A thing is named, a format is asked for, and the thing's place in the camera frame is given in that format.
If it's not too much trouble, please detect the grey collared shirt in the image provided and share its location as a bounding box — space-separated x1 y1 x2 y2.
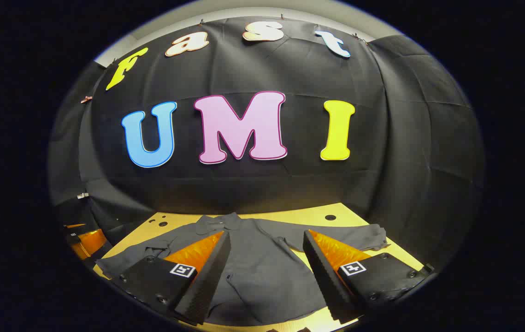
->
95 212 389 326

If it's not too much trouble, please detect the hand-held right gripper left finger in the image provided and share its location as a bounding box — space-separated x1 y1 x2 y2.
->
118 231 231 326

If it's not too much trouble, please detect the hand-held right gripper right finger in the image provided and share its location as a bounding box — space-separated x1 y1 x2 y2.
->
302 229 436 325

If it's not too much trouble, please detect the black backdrop cloth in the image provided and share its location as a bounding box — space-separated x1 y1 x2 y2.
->
48 16 486 273

